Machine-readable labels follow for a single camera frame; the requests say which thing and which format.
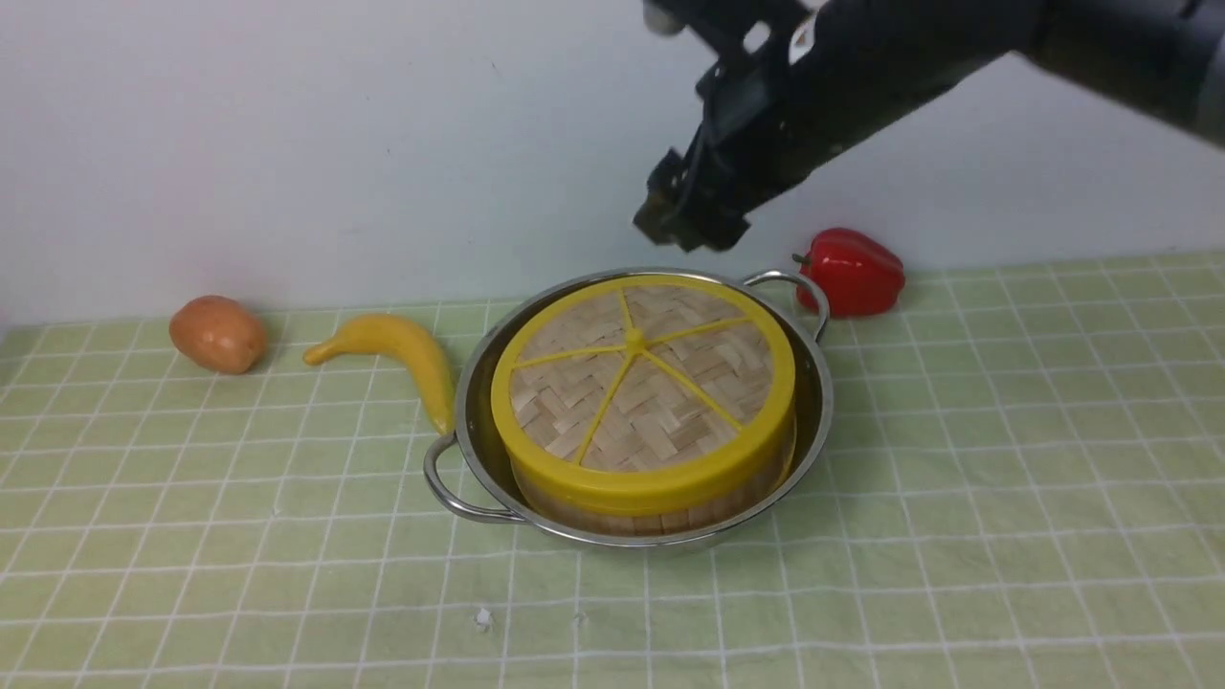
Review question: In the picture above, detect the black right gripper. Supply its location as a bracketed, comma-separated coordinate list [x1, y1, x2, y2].
[635, 1, 1038, 253]

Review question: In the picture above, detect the yellow woven bamboo steamer lid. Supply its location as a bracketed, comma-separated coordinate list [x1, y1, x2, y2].
[490, 275, 799, 466]

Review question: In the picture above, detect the yellow-rimmed bamboo steamer basket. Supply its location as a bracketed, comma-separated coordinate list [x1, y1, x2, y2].
[508, 417, 797, 537]

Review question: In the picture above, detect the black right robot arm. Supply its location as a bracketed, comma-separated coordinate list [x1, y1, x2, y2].
[635, 1, 1224, 253]

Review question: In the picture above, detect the stainless steel pot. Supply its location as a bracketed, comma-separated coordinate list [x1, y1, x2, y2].
[423, 268, 833, 550]

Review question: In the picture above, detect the red bell pepper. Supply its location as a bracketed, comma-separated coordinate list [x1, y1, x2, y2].
[793, 228, 907, 320]

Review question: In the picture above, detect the green checkered tablecloth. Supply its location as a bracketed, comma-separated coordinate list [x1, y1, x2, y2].
[1, 255, 1224, 688]

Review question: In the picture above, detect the yellow banana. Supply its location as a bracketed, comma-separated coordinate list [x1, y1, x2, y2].
[303, 313, 456, 435]

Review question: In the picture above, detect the brown potato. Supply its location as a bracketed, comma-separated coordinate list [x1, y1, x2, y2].
[167, 294, 270, 375]

